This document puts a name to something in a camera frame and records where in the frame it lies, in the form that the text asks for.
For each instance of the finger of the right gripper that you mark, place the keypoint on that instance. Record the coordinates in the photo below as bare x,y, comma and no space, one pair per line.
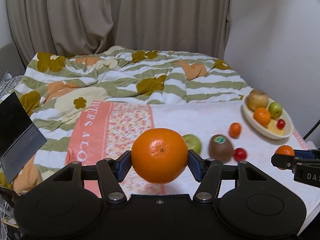
308,154
282,160

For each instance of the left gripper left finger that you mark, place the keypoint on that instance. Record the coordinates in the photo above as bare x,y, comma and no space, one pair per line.
111,172

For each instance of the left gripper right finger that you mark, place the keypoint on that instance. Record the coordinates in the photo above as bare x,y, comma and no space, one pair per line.
208,172

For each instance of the small orange mandarin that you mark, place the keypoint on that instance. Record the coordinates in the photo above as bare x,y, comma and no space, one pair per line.
285,150

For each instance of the brown kiwi with sticker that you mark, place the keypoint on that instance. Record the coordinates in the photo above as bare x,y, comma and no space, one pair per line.
220,148

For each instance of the green apple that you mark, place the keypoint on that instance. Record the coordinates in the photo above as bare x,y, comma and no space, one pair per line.
193,143
275,109

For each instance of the red tomato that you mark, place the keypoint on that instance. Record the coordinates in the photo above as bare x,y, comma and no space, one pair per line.
240,154

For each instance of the large orange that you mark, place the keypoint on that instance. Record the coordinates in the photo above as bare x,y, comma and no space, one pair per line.
262,116
159,155

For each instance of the small red fruit in bowl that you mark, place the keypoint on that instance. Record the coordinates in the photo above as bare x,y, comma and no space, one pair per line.
280,124

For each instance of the pink white towel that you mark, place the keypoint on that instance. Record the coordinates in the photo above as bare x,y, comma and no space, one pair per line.
108,129

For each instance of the large orange in bowl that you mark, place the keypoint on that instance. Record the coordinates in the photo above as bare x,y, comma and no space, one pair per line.
262,116

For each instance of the green apple in bowl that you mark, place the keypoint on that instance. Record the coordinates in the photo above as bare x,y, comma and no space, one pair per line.
275,109

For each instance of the large yellow-red apple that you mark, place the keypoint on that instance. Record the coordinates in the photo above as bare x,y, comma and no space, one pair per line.
257,99

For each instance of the black laptop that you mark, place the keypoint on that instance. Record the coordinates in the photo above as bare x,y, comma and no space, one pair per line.
20,138

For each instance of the striped floral duvet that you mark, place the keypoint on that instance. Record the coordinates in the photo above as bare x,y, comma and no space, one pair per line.
55,90

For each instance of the grey sofa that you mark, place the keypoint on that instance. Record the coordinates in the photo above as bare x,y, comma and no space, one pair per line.
10,61

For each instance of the beige curtain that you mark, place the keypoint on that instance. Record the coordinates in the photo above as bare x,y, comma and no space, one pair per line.
82,27

